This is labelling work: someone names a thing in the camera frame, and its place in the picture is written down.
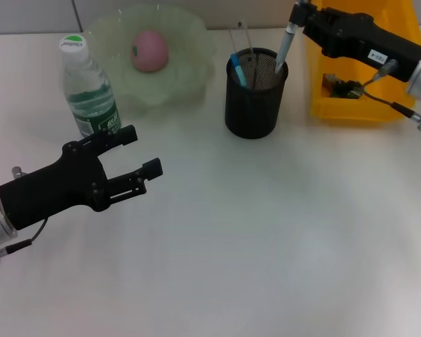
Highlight left gripper connector cable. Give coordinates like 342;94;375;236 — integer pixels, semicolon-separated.
0;217;51;266

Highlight blue scissors with sheath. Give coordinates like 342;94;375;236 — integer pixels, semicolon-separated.
230;52;248;88

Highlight green plastic wrapper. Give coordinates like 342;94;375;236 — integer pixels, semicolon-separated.
321;72;366;99

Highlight black mesh pen cup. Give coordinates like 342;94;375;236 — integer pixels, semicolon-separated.
224;48;289;140

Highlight green glass fruit plate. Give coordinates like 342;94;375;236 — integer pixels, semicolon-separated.
80;4;218;108

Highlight yellow plastic storage bin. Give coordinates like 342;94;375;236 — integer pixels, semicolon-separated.
307;0;421;124

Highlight gripper connector cable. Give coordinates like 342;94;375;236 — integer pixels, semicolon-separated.
361;58;421;133
0;217;51;266

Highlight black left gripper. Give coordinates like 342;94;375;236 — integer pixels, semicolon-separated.
0;124;163;232

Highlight transparent plastic ruler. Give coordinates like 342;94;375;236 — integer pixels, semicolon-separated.
229;19;257;60

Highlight pink toy peach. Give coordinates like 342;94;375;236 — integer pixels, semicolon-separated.
130;29;170;73

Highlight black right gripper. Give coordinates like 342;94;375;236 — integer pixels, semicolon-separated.
289;0;421;84

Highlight clear bottle green label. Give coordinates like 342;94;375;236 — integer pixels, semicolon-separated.
58;34;123;138

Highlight right gripper connector cable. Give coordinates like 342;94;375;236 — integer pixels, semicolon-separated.
361;58;421;133

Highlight white grey ballpoint pen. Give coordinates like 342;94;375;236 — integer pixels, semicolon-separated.
274;0;300;74

